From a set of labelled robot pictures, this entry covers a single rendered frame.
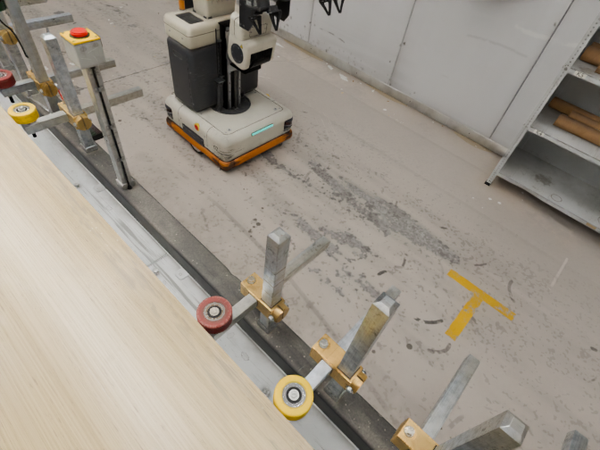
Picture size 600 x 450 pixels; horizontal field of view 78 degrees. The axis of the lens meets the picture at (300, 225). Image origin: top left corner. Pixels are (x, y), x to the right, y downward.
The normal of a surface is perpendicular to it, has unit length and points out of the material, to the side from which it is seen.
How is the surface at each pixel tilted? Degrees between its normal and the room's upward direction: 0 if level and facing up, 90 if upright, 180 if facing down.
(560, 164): 90
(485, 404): 0
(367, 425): 0
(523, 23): 90
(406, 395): 0
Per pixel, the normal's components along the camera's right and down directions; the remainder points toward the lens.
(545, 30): -0.68, 0.49
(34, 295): 0.12, -0.65
